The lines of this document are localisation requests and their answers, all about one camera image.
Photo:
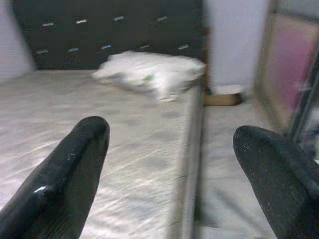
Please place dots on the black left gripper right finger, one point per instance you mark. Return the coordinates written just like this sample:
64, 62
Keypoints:
281, 191

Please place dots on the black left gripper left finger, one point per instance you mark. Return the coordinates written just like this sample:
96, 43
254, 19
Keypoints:
57, 191

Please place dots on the cream white pillow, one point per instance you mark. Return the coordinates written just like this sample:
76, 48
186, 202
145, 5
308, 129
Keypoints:
149, 69

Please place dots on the quilted white grey mattress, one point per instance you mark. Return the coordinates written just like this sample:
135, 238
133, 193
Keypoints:
137, 139

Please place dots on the brown cardboard box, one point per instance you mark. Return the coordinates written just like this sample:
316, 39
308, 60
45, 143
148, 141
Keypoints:
221, 100

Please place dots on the pink panel framed door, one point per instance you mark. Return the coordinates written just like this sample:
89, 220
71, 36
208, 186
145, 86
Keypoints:
291, 62

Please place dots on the black tufted studded headboard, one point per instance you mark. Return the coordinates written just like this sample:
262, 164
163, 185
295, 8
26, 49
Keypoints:
99, 35

